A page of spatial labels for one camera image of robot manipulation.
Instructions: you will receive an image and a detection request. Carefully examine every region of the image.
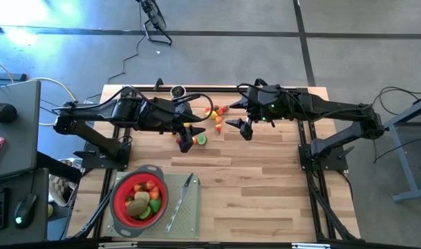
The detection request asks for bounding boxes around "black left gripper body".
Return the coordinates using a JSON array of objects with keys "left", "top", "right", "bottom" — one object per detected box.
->
[{"left": 142, "top": 98, "right": 194, "bottom": 135}]

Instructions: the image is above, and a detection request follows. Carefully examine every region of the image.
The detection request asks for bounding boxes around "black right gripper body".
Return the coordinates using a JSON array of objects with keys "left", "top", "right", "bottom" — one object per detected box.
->
[{"left": 245, "top": 84, "right": 295, "bottom": 123}]

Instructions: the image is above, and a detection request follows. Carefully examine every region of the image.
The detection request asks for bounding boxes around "grey toy knife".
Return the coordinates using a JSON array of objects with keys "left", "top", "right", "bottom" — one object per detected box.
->
[{"left": 164, "top": 172, "right": 195, "bottom": 234}]

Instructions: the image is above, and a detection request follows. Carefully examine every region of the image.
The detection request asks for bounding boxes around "green toy pear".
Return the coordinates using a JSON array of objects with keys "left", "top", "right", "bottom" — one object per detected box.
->
[{"left": 149, "top": 197, "right": 163, "bottom": 214}]

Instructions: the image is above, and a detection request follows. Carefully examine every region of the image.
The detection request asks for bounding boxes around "whole brown toy kiwi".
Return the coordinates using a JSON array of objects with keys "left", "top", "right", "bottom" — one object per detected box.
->
[{"left": 126, "top": 197, "right": 149, "bottom": 217}]

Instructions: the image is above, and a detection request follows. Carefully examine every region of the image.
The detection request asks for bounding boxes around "red collapsible bowl grey rim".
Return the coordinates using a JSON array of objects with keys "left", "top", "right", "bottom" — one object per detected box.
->
[{"left": 109, "top": 164, "right": 169, "bottom": 239}]

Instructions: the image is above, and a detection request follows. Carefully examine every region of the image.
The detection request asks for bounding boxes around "white plant pot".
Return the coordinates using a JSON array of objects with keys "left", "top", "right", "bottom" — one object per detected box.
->
[{"left": 170, "top": 84, "right": 187, "bottom": 100}]

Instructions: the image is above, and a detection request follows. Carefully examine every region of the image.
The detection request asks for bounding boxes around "green perforated metal shelf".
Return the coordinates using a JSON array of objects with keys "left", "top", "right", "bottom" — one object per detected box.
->
[{"left": 105, "top": 172, "right": 202, "bottom": 240}]

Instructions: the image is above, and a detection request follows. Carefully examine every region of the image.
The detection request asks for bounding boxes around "black floor fan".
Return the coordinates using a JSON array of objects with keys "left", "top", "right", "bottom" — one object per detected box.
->
[{"left": 135, "top": 0, "right": 174, "bottom": 46}]

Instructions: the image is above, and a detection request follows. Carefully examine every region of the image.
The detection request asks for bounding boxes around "chequered bag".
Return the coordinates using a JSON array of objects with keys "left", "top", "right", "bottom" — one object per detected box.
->
[{"left": 49, "top": 158, "right": 80, "bottom": 208}]

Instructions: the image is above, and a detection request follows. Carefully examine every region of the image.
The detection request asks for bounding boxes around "blue-grey table leg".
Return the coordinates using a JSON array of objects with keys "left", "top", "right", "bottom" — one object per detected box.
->
[{"left": 384, "top": 95, "right": 421, "bottom": 203}]

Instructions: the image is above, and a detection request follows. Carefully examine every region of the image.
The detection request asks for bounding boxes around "grey desk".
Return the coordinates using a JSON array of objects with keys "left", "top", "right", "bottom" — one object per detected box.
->
[{"left": 0, "top": 80, "right": 42, "bottom": 181}]

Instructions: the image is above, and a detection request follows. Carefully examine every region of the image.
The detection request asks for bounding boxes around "dark desk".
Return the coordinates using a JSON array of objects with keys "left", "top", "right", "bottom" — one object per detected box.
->
[{"left": 0, "top": 167, "right": 50, "bottom": 245}]

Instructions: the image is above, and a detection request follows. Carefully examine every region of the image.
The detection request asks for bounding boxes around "black portable speaker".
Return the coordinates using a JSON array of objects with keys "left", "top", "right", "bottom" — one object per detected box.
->
[{"left": 0, "top": 102, "right": 18, "bottom": 124}]

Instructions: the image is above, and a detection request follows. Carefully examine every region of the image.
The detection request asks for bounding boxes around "black computer mouse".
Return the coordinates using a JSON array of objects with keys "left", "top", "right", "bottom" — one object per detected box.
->
[{"left": 13, "top": 192, "right": 39, "bottom": 229}]

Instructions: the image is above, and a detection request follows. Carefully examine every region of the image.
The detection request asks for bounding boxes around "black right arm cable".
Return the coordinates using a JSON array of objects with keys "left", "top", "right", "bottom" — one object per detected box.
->
[{"left": 236, "top": 82, "right": 266, "bottom": 101}]

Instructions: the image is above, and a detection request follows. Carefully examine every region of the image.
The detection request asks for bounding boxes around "black fan cable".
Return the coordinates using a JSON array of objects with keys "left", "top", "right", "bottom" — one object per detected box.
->
[{"left": 108, "top": 0, "right": 145, "bottom": 82}]

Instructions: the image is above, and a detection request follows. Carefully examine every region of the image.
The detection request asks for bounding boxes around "white floor cable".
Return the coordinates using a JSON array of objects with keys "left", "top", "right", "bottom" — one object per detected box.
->
[{"left": 0, "top": 57, "right": 77, "bottom": 127}]

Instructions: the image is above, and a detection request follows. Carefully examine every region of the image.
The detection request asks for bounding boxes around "black floor cable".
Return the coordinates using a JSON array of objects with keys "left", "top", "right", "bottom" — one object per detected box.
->
[
  {"left": 373, "top": 136, "right": 421, "bottom": 165},
  {"left": 370, "top": 86, "right": 421, "bottom": 115}
]

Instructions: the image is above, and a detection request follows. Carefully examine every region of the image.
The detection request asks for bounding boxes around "silver metal bracket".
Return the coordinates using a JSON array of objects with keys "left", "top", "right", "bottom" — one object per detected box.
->
[
  {"left": 292, "top": 243, "right": 331, "bottom": 249},
  {"left": 98, "top": 241, "right": 138, "bottom": 249}
]

